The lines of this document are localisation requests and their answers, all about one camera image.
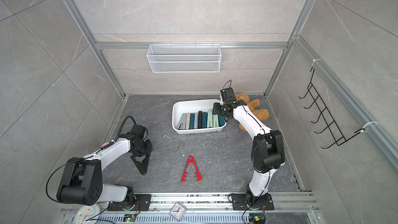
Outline dark teal pliers floor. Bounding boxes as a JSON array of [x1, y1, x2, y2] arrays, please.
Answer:
[[218, 116, 226, 127]]

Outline teal pliers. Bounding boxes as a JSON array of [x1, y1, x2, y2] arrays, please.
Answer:
[[189, 113, 195, 130], [202, 112, 207, 129]]

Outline grey pliers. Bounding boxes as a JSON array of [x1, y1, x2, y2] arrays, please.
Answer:
[[177, 113, 187, 130], [193, 113, 199, 129]]

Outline red pliers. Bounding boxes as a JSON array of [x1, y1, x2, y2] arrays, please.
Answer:
[[180, 156, 203, 183]]

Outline light green pliers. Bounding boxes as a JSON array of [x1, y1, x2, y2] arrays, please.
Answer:
[[207, 110, 214, 128], [212, 115, 219, 128]]

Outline beige wooden pliers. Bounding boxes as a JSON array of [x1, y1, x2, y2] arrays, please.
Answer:
[[185, 113, 191, 130]]

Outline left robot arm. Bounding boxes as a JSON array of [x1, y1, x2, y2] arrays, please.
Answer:
[[57, 124, 152, 211]]

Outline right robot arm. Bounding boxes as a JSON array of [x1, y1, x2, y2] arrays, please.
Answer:
[[212, 87, 285, 211]]

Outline white storage box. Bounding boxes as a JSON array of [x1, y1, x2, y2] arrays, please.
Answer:
[[172, 99, 227, 134]]

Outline brown teddy bear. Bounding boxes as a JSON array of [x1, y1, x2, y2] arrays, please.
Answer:
[[233, 94, 271, 136]]

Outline small square clock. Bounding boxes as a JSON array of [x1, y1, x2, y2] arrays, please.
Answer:
[[170, 202, 187, 221]]

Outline round white clock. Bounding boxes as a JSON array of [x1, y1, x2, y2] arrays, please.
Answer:
[[73, 204, 101, 224]]

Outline black corrugated cable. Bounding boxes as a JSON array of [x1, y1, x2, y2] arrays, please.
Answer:
[[113, 116, 137, 142]]

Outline white wire mesh basket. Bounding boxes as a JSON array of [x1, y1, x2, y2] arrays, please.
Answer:
[[147, 44, 222, 73]]

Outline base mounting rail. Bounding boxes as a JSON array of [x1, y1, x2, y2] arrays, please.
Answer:
[[54, 192, 323, 224]]

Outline black wall hook rack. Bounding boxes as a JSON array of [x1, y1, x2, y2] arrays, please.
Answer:
[[299, 67, 366, 149]]

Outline aluminium frame rail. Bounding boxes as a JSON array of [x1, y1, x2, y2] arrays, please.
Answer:
[[63, 0, 126, 99]]

